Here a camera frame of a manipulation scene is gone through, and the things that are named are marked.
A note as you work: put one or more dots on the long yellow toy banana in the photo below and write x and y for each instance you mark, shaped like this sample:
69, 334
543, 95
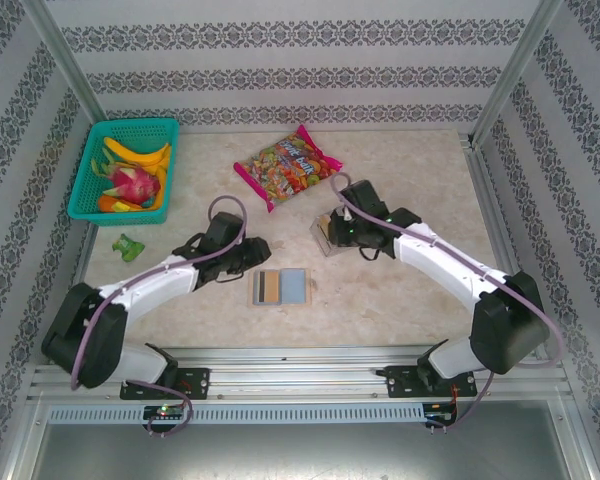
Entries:
130, 154

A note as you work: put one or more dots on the right controller board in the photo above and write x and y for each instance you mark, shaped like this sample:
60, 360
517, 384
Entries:
440, 412

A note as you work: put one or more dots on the left controller board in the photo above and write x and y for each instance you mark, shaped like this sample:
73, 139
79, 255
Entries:
165, 412

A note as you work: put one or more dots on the left aluminium side rail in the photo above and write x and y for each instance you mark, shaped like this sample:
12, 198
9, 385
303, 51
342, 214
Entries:
86, 245

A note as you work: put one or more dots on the right aluminium side rail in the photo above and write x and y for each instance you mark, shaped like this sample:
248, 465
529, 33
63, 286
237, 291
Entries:
487, 200

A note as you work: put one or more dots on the orange toy fruit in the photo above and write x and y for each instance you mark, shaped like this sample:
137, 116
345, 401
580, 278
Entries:
107, 202

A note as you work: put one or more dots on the right aluminium frame post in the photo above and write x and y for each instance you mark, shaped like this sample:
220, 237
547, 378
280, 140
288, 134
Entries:
512, 70

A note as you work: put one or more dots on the right black mount plate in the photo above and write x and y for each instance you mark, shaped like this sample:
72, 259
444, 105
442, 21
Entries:
400, 382

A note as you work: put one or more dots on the curved yellow toy banana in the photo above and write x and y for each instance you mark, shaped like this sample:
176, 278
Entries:
164, 180

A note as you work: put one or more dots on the black mount plate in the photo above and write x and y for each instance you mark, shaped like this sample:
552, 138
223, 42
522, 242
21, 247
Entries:
197, 382
400, 382

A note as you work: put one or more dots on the left black mount plate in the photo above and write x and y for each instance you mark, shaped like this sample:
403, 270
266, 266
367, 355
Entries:
197, 382

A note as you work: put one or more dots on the gold card with black stripe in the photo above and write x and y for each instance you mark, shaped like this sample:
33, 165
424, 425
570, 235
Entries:
272, 287

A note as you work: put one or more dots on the left aluminium frame post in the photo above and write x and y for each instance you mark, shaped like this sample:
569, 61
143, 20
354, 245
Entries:
62, 55

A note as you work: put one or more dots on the beige card holder wallet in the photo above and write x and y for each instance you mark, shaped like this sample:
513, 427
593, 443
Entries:
254, 290

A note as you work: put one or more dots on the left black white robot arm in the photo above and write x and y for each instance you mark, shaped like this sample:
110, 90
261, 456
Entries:
150, 285

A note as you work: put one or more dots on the aluminium frame post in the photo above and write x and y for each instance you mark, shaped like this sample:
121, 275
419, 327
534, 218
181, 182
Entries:
62, 55
512, 70

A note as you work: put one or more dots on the pink toy dragon fruit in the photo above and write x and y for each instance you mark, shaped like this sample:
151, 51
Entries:
132, 185

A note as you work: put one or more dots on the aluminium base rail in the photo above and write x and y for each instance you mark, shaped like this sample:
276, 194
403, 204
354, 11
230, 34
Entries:
290, 375

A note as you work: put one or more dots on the beige card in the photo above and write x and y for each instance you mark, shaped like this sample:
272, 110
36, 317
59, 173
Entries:
324, 225

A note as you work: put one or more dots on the teal plastic basket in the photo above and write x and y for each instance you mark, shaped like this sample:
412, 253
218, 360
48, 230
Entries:
130, 131

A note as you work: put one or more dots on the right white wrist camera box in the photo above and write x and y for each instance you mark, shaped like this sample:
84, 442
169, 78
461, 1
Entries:
347, 214

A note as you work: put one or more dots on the grey blue card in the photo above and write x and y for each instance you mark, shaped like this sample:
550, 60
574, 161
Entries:
294, 287

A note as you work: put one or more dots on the aluminium side rail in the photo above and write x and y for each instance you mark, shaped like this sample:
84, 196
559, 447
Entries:
487, 200
86, 245

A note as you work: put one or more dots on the controller board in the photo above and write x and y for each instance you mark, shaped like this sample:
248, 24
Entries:
440, 412
165, 412

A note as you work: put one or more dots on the colourful candy bag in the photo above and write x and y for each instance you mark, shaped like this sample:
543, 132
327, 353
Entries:
285, 167

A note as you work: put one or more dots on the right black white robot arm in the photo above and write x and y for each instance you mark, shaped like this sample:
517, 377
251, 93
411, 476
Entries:
440, 260

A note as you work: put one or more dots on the green plastic toy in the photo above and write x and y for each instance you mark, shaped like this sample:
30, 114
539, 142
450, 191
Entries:
127, 247

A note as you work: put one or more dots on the clear acrylic card box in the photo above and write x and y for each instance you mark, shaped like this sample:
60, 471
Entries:
325, 250

